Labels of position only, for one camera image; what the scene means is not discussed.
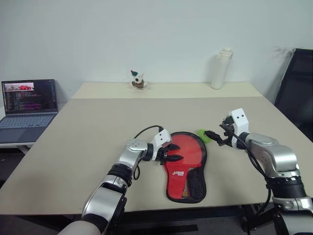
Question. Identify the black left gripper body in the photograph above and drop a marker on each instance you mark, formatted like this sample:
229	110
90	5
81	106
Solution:
163	156

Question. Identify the white side table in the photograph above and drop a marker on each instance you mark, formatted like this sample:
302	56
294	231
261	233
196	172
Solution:
14	145

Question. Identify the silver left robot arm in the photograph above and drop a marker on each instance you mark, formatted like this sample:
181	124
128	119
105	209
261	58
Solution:
117	178

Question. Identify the grey open laptop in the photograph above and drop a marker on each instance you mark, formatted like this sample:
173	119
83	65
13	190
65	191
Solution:
24	122

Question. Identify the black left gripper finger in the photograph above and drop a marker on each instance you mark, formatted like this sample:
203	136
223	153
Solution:
174	158
174	148

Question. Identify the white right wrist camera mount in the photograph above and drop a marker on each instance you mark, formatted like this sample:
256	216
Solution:
240	121

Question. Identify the white water bottle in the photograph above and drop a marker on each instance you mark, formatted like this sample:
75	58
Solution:
220	71

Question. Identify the beige rounded robot cover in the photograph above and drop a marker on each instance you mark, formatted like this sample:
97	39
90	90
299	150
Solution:
78	228

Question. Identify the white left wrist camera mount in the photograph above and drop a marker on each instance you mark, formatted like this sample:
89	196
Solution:
162	138

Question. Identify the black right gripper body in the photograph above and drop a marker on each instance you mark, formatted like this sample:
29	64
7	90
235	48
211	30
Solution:
229	127

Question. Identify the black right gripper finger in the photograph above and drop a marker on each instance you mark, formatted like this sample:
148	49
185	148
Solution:
212	135

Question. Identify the black office chair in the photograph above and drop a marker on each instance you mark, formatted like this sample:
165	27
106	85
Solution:
297	98

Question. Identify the red table tennis paddle case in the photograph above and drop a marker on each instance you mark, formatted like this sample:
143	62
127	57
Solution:
195	181

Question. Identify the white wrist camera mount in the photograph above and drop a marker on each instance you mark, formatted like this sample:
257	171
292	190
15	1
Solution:
162	138
240	121

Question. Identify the white plush dog toy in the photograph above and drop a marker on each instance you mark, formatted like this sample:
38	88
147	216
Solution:
138	80

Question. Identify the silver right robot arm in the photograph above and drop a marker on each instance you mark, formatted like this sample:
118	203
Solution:
276	156

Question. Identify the black table frame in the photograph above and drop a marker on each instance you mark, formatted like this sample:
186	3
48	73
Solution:
195	213

